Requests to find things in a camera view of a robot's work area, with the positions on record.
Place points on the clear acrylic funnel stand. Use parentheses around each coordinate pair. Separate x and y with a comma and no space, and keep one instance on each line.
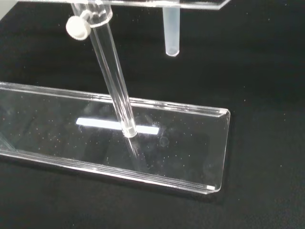
(114,133)

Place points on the black bench cloth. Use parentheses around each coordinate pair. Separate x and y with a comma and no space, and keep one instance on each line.
(250,71)

